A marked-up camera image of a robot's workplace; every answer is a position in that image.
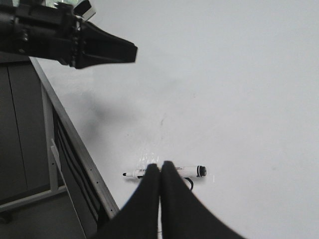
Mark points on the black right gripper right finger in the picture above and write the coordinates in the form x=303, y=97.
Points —
x=183, y=216

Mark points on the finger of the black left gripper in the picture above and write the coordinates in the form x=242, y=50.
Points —
x=96, y=47

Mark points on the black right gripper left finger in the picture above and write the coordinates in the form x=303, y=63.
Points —
x=138, y=219

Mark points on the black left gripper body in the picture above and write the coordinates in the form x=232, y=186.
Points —
x=33, y=29

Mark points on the white whiteboard marker pen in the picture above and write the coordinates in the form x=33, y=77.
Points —
x=185, y=172

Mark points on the grey metal table leg frame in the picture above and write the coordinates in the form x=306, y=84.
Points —
x=34, y=203

